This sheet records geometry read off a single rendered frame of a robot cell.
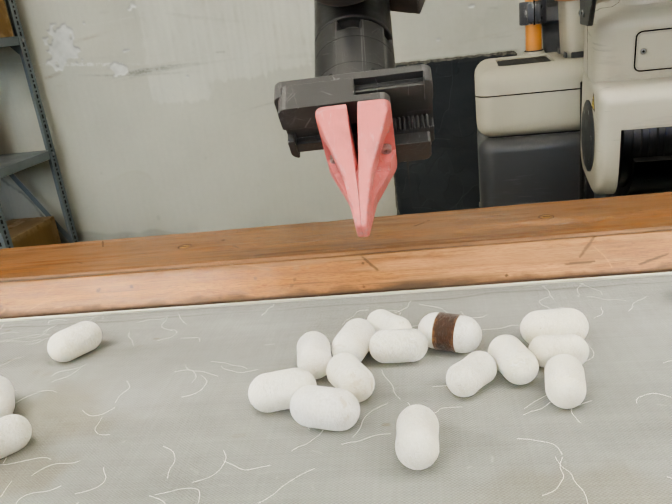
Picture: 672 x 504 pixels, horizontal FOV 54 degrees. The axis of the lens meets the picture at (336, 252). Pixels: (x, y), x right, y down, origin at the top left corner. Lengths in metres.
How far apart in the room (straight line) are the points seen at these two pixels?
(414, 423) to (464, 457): 0.03
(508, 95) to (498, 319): 0.84
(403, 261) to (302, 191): 2.06
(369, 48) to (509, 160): 0.83
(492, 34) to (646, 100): 1.46
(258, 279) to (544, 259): 0.21
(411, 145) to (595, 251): 0.16
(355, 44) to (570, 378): 0.25
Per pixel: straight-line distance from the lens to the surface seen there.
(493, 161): 1.26
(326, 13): 0.49
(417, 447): 0.30
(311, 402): 0.34
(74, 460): 0.38
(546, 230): 0.52
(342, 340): 0.39
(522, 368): 0.36
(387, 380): 0.38
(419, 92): 0.44
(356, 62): 0.45
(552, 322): 0.40
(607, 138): 0.98
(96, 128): 2.81
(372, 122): 0.41
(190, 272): 0.53
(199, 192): 2.69
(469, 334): 0.39
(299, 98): 0.43
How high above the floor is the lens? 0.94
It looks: 20 degrees down
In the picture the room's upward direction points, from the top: 7 degrees counter-clockwise
